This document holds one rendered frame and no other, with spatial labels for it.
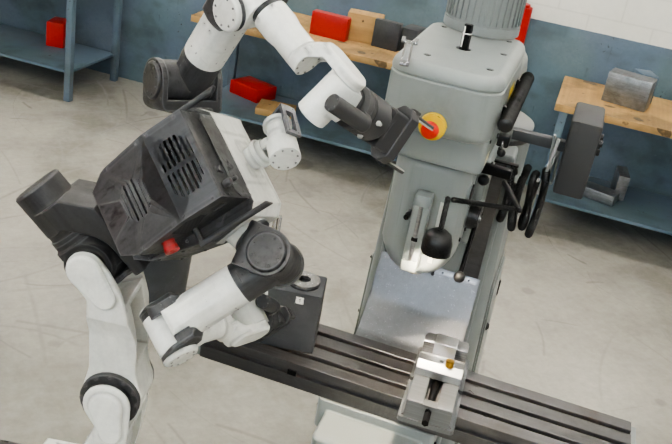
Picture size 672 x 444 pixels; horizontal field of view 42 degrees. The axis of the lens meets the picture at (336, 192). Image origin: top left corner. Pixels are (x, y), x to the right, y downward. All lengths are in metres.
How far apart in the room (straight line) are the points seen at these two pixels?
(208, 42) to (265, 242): 0.42
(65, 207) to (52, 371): 2.09
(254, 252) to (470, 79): 0.60
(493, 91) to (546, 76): 4.51
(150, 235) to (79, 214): 0.22
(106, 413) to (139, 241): 0.51
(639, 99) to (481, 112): 4.00
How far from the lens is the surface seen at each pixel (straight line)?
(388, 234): 2.25
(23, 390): 3.89
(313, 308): 2.44
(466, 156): 2.08
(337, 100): 1.57
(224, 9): 1.72
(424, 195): 2.13
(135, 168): 1.80
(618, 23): 6.37
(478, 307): 2.82
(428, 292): 2.76
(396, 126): 1.72
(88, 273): 1.99
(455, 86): 1.94
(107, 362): 2.14
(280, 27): 1.67
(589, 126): 2.37
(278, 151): 1.80
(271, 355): 2.49
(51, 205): 1.97
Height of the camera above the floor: 2.39
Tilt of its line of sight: 24 degrees down
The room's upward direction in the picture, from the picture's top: 10 degrees clockwise
